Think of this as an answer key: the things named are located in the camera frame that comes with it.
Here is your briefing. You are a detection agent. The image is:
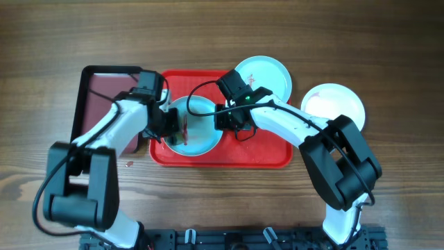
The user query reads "green yellow sponge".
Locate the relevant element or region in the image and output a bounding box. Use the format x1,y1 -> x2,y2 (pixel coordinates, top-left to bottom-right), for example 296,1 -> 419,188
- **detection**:
167,132 -> 187,146

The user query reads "light green plate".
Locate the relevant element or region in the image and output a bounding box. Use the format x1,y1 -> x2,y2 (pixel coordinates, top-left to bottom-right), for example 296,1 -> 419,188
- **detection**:
164,97 -> 223,157
235,56 -> 292,102

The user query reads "white plate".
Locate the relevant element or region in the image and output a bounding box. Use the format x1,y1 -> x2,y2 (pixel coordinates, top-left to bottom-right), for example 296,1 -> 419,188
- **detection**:
301,83 -> 366,131

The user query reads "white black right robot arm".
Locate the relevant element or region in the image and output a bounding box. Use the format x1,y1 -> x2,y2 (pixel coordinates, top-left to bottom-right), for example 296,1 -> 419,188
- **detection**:
214,94 -> 382,247

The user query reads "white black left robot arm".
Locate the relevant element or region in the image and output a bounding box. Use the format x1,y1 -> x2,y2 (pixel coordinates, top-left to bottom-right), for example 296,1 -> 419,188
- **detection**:
33,92 -> 179,249

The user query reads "red serving tray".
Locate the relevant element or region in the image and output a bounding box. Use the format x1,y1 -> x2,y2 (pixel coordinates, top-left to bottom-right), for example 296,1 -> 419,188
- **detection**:
149,69 -> 293,169

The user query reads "black water tray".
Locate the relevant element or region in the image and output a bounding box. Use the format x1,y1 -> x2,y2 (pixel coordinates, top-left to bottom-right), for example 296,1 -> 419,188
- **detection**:
70,65 -> 148,155

